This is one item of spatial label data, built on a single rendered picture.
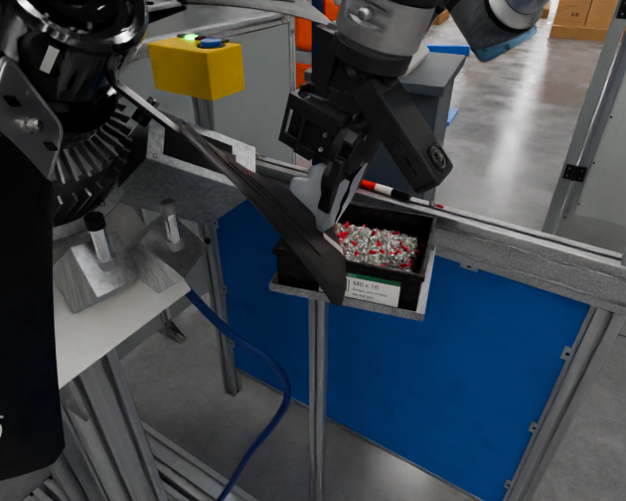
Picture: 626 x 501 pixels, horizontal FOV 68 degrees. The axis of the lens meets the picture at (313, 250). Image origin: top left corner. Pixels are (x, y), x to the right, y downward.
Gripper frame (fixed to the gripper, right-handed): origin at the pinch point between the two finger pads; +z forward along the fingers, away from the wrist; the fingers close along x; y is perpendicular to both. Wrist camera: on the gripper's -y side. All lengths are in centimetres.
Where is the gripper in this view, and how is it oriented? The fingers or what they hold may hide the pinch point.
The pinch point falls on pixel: (330, 225)
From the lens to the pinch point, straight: 53.4
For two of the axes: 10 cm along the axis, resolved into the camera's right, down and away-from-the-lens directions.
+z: -2.5, 7.0, 6.7
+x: -5.3, 4.8, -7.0
